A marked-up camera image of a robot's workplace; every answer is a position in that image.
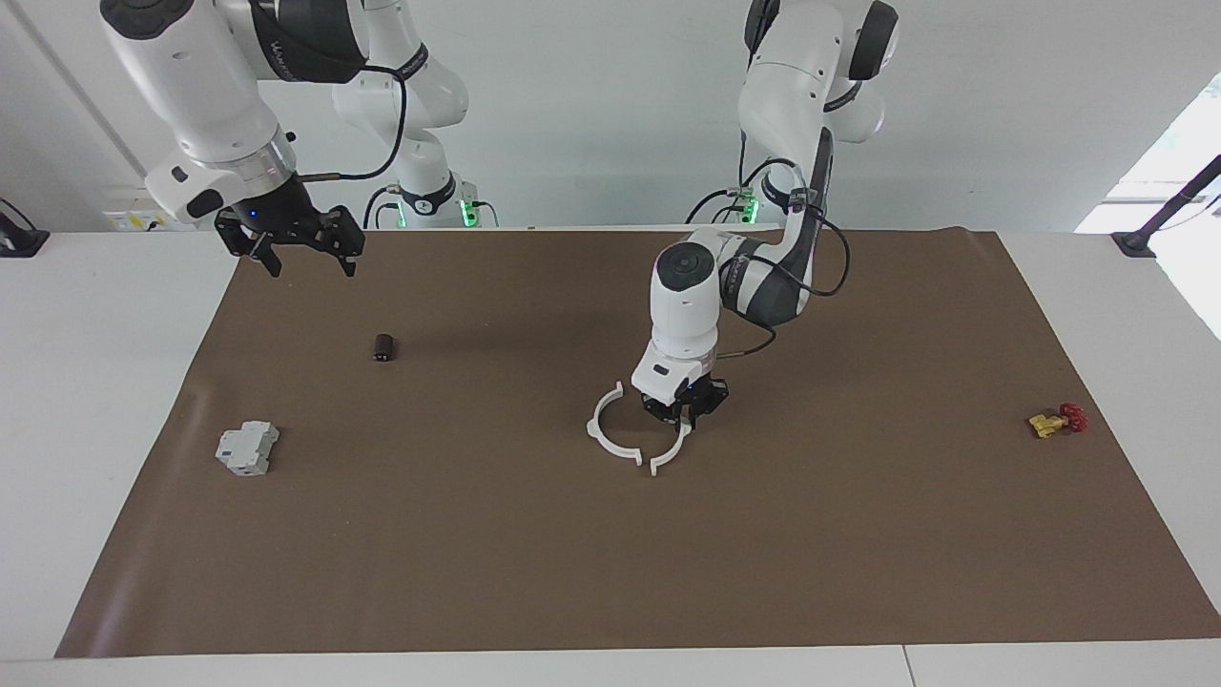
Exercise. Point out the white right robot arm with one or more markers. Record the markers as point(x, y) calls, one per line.
point(200, 86)

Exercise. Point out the black pole stand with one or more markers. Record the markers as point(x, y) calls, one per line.
point(1135, 243)

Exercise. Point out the white half pipe clamp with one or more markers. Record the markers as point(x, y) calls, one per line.
point(591, 431)
point(668, 458)

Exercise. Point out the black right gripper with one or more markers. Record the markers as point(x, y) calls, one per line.
point(281, 219)

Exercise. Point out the brown table mat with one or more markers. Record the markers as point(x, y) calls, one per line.
point(620, 553)

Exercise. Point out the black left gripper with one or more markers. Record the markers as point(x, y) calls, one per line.
point(687, 393)

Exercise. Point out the yellow wall label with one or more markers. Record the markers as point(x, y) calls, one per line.
point(129, 221)

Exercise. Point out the grey circuit breaker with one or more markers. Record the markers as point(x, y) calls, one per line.
point(247, 448)

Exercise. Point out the dark brown cylinder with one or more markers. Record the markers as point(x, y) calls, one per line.
point(384, 348)

